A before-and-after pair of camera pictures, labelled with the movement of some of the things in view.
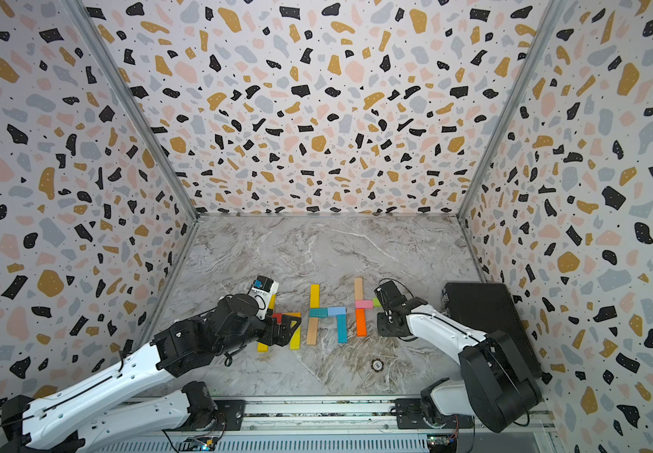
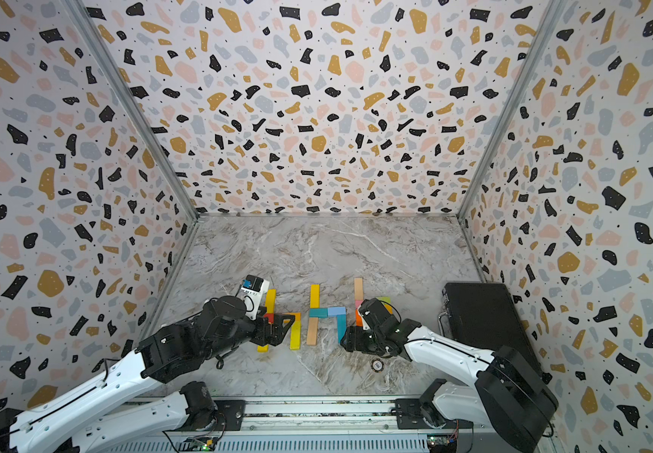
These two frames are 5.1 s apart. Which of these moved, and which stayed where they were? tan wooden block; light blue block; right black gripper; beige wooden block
Moved: right black gripper
Stayed: tan wooden block; light blue block; beige wooden block
